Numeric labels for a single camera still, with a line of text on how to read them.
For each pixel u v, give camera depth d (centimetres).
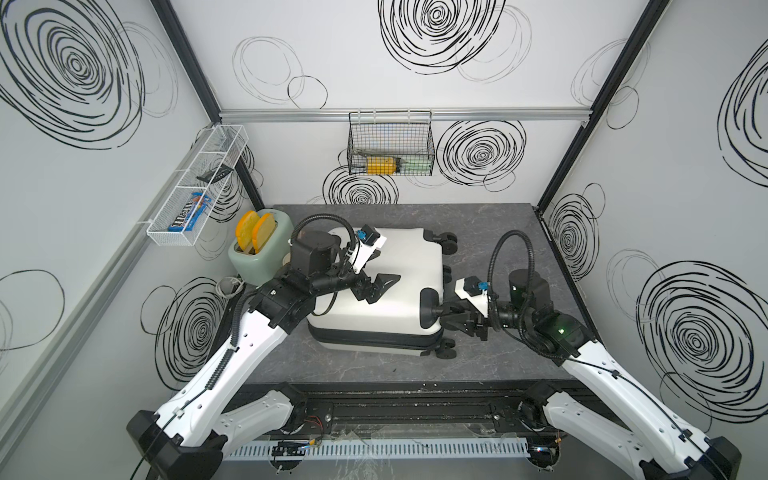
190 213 67
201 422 38
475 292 57
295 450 72
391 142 99
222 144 92
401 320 70
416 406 77
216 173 76
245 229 86
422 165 87
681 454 39
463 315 62
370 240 54
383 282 57
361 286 57
